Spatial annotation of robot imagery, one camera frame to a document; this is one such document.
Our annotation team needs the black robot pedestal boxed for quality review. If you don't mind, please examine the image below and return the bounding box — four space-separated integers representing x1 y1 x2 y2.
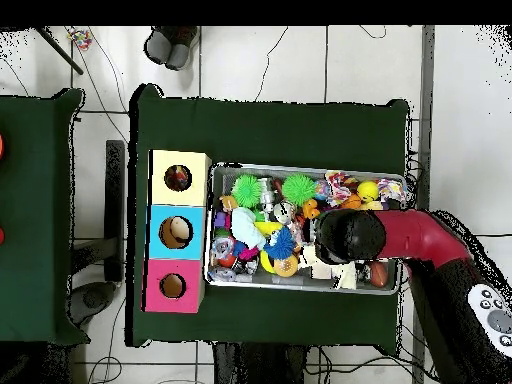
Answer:
211 342 309 384

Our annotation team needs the blue spiky ball with eyes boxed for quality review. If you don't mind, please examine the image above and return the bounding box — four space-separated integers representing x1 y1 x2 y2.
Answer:
264 229 298 261

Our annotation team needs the green spiky ball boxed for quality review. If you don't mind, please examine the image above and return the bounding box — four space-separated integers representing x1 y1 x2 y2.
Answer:
280 173 317 208
230 174 264 209

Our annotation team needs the mint green foam cloth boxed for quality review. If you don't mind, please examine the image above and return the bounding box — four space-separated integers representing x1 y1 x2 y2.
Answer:
231 206 267 251

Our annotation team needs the cream knitted cloth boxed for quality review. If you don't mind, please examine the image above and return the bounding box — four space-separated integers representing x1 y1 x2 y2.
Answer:
302 255 359 291

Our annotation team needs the thin black rod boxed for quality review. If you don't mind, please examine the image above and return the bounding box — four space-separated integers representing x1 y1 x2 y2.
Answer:
31 26 85 75

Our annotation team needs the colourful polka dot cloth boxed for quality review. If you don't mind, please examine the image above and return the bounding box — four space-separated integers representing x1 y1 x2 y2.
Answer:
170 167 192 188

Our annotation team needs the grey round stand base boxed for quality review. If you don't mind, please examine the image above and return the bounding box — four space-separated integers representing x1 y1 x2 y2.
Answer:
67 279 121 325

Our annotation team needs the wire mesh bin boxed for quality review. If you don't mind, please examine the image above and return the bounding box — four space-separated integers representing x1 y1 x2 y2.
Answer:
206 163 408 296

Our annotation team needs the small colourful floor toy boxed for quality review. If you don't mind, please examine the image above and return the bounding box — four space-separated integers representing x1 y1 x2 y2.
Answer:
65 27 93 51

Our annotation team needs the wooden box with three holes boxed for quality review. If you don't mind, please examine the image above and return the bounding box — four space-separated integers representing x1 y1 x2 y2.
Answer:
143 149 211 314

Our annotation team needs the dark green table cloth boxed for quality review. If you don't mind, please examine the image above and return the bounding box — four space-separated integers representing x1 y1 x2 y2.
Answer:
0 87 85 345
127 83 413 353

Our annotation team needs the yellow ball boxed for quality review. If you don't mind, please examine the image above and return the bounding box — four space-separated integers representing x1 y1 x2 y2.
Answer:
357 180 381 202

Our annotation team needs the person's foot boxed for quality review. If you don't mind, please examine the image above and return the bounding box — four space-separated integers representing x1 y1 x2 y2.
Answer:
165 26 199 71
143 26 176 65

